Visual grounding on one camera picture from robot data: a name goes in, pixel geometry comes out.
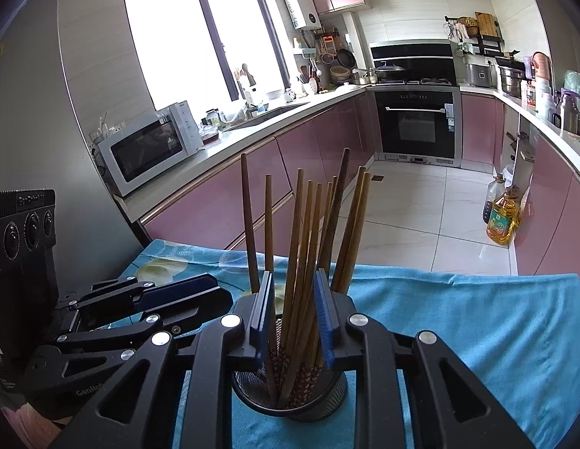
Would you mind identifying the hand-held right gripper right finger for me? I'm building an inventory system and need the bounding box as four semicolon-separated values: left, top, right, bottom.
315;269;536;449

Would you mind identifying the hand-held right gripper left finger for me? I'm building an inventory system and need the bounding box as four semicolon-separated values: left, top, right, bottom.
51;271;276;449

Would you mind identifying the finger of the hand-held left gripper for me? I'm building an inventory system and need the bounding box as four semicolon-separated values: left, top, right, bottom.
68;275;220;323
23;289;234;390

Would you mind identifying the set of wooden chopsticks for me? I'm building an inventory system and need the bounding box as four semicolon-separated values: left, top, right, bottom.
240;148;371;407

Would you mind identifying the black mesh cup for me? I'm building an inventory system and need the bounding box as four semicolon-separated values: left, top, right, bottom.
231;367;347;422

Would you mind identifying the person's left forearm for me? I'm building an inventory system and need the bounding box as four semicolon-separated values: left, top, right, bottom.
0;404;70;443

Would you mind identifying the pink base cabinet run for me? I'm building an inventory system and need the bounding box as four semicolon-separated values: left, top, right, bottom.
460;94;580;277
138;91;379;251

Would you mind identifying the blue floral tablecloth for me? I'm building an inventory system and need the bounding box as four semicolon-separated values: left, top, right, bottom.
116;238;580;449

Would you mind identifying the grey refrigerator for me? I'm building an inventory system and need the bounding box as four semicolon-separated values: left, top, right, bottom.
0;0;148;291

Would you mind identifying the white microwave oven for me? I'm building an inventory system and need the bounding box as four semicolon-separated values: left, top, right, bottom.
94;100;204;197

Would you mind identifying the yellow cooking oil bottle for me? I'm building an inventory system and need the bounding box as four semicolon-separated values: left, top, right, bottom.
486;187;521;245

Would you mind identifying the dark liquid bottle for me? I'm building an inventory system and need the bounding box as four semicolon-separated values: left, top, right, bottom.
482;173;506;224

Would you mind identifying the black built-in oven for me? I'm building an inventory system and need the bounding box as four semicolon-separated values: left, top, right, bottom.
374;88;461;168

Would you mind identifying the large kitchen window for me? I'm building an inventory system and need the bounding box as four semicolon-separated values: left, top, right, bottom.
122;0;291;112

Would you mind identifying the black wok with lid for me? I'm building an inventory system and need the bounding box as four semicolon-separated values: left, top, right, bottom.
374;62;406;82

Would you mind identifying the black range hood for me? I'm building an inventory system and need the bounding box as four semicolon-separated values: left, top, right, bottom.
369;42;458;86

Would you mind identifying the silver rice cooker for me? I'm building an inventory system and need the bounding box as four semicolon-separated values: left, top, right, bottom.
465;62;496;89

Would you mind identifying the steel steamer pot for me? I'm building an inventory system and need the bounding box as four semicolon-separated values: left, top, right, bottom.
498;67;527;97

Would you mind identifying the white plastic bottle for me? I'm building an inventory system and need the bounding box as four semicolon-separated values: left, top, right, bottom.
535;79;555;122

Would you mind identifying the steel thermos with purple lid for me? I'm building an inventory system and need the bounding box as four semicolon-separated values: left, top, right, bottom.
556;94;579;135

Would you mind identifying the pink electric kettle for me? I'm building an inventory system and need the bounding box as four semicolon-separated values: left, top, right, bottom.
528;51;552;80

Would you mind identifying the wooden cutting board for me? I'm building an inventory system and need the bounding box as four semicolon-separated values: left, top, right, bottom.
474;10;497;37

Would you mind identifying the green covered appliance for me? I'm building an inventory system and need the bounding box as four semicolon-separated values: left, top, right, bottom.
563;70;580;104

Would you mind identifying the white wall water heater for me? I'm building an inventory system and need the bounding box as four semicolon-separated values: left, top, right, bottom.
281;0;320;29

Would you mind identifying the black wall rack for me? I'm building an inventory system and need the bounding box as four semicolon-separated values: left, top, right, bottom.
444;16;503;57

